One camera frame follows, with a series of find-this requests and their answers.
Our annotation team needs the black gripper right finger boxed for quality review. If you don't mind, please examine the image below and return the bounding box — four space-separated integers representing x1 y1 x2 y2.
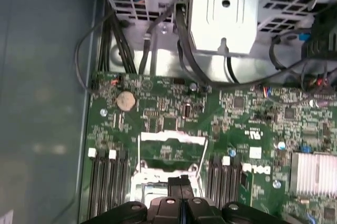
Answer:
182 175 288 224

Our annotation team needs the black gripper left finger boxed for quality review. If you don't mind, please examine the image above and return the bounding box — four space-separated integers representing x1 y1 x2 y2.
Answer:
81 176 183 224

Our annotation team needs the silver CPU plate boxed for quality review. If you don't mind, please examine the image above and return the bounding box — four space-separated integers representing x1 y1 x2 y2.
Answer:
143 183 169 197

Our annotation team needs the metal socket cover frame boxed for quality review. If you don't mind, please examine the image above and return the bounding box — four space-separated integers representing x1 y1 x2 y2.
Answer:
136 130 209 180

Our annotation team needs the RAM slot with black clips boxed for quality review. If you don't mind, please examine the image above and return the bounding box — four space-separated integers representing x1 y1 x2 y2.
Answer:
118 151 131 205
231 159 242 203
98 150 110 216
207 155 219 203

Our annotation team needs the RAM slot with white clips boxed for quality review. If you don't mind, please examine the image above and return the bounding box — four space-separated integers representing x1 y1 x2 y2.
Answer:
220 156 232 203
88 148 100 221
108 149 121 210

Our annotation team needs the green motherboard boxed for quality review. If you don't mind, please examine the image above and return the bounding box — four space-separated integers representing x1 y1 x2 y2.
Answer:
78 71 337 224

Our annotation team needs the round coin battery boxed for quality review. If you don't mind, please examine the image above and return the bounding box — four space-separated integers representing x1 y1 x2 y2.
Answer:
116 91 137 111

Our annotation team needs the silver finned chipset heatsink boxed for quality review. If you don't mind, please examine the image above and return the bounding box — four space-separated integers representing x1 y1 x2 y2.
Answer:
289 151 337 196

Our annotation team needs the grey metal disk bay cage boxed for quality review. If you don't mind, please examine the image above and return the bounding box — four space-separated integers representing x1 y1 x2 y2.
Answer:
93 0 337 57

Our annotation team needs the black flat cable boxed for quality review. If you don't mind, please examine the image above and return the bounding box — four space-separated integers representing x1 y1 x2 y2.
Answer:
138 0 182 74

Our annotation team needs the black cable bundle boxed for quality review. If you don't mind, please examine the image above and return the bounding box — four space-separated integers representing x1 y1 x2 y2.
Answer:
98 0 137 74

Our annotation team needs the black looped cable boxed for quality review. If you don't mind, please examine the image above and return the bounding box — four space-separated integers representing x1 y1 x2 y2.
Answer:
270 34 337 73

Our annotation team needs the long black cable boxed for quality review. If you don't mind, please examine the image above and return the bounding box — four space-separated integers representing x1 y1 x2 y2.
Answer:
176 2 327 88

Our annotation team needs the thin black wire loop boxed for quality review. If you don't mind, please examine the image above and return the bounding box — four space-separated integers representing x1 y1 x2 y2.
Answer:
74 0 119 92

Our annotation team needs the coloured wire bundle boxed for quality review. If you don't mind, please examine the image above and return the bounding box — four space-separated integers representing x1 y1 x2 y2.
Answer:
300 57 337 90

